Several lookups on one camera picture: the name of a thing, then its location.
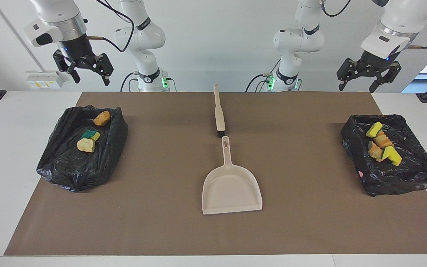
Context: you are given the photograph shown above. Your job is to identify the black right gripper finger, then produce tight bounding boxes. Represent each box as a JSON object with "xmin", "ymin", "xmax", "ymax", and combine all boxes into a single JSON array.
[
  {"xmin": 52, "ymin": 51, "xmax": 81, "ymax": 84},
  {"xmin": 94, "ymin": 53, "xmax": 114, "ymax": 87}
]

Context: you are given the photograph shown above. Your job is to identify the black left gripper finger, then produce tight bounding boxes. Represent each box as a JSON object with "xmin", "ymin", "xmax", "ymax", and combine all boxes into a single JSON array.
[
  {"xmin": 368, "ymin": 64, "xmax": 402, "ymax": 93},
  {"xmin": 337, "ymin": 59, "xmax": 352, "ymax": 91}
]

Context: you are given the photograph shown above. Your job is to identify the orange brown sponge chunk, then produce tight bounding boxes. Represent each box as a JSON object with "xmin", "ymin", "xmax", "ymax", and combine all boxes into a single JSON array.
[{"xmin": 94, "ymin": 111, "xmax": 111, "ymax": 127}]

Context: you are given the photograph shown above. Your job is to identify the notched yellow sponge piece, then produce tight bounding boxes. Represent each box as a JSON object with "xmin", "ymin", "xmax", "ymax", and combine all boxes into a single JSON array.
[{"xmin": 80, "ymin": 129, "xmax": 101, "ymax": 142}]

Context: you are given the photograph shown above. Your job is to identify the rounded beige sponge chunk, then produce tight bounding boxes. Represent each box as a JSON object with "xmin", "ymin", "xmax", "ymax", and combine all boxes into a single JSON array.
[{"xmin": 77, "ymin": 138, "xmax": 96, "ymax": 153}]

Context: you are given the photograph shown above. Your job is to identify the beige hand brush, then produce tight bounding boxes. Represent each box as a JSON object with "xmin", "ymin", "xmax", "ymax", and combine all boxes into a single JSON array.
[{"xmin": 213, "ymin": 84, "xmax": 227, "ymax": 138}]

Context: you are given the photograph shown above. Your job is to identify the beige plastic dustpan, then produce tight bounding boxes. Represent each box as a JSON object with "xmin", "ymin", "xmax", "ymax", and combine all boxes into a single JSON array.
[{"xmin": 202, "ymin": 136, "xmax": 263, "ymax": 215}]

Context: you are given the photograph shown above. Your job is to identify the black bagged bin pink mark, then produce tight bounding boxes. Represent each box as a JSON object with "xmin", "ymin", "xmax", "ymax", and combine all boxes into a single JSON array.
[{"xmin": 340, "ymin": 114, "xmax": 427, "ymax": 197}]

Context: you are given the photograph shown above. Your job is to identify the brown table mat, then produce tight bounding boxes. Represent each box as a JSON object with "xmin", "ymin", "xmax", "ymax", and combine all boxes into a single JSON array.
[{"xmin": 4, "ymin": 92, "xmax": 427, "ymax": 256}]

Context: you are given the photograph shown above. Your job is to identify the white wall socket box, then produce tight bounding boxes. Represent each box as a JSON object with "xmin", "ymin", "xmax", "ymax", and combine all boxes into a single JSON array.
[{"xmin": 25, "ymin": 70, "xmax": 66, "ymax": 89}]

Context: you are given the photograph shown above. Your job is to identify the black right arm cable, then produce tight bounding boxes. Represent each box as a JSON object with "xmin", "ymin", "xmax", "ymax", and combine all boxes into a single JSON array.
[{"xmin": 87, "ymin": 0, "xmax": 135, "ymax": 53}]

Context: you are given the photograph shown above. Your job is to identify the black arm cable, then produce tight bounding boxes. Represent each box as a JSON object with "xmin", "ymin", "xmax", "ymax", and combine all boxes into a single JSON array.
[
  {"xmin": 87, "ymin": 0, "xmax": 135, "ymax": 53},
  {"xmin": 319, "ymin": 0, "xmax": 427, "ymax": 50}
]

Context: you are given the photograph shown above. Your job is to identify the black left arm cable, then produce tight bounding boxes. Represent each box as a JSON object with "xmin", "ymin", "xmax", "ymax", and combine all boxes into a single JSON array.
[{"xmin": 319, "ymin": 0, "xmax": 427, "ymax": 50}]

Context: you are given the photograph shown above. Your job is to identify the white wall cable conduit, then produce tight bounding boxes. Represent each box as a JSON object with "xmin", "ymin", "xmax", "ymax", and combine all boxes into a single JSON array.
[{"xmin": 0, "ymin": 0, "xmax": 45, "ymax": 73}]

